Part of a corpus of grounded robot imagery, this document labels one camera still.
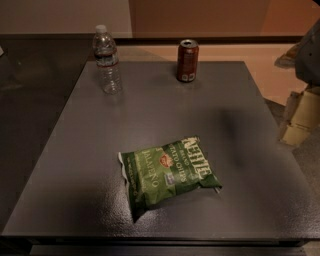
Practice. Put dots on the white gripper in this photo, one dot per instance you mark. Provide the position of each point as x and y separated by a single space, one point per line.
309 56

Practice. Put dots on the red coke can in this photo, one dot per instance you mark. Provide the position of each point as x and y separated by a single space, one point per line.
187 60

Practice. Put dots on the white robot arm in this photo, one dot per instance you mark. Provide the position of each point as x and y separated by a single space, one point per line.
304 58

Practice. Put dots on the green jalapeno chip bag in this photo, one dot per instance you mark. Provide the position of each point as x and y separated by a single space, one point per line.
156 174

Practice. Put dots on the clear plastic water bottle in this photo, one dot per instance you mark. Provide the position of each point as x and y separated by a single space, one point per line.
107 60

